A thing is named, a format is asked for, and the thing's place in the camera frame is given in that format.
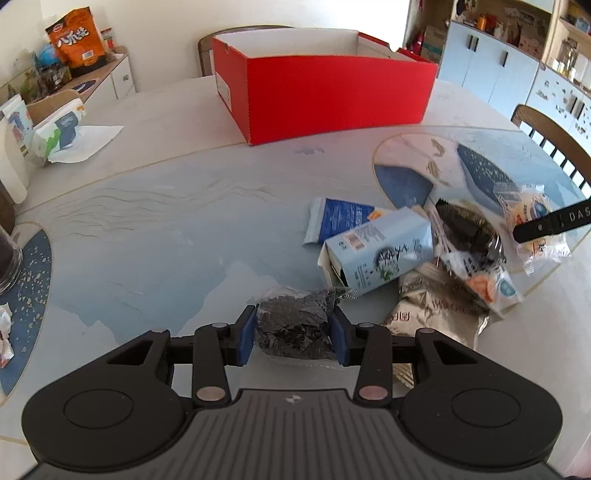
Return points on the silver foil packet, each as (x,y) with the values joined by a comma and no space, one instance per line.
(429,311)

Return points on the tissue pack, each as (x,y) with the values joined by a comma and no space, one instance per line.
(55,131)

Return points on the glass of dark drink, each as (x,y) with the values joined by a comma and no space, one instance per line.
(7,263)

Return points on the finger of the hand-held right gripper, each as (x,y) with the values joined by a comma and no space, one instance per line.
(554,224)

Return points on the white sausage packet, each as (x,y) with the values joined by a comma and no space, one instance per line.
(487,281)

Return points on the red cardboard box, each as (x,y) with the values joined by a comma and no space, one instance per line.
(332,87)

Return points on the wooden shelf unit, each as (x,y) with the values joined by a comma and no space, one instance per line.
(554,32)

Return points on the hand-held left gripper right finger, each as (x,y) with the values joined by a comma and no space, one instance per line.
(339,339)

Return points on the clear bun packet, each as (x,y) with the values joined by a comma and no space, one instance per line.
(528,210)

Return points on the white paper sheet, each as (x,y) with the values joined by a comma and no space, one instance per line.
(92,141)

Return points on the light blue cabinet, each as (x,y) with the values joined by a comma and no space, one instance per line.
(494,69)

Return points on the blue snack packet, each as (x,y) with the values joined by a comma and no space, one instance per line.
(339,219)

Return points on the light blue milk carton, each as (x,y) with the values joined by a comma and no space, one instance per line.
(383,251)

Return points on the white wooden sideboard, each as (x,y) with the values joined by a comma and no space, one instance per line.
(113,76)

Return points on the dark seaweed packet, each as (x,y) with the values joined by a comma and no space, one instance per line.
(293,325)

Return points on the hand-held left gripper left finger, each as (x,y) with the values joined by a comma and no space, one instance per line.
(246,337)

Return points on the blue oval mat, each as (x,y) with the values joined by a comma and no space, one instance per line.
(84,85)

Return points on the crumpled white tissue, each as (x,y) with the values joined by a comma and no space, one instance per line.
(3,339)

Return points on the brown cardboard box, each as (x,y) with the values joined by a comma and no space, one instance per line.
(434,42)

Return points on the white printed paper bag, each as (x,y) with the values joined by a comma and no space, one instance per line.
(16,117)

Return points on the orange snack bag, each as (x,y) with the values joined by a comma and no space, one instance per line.
(76,41)

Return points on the black snack packet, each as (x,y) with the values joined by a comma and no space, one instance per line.
(464,226)

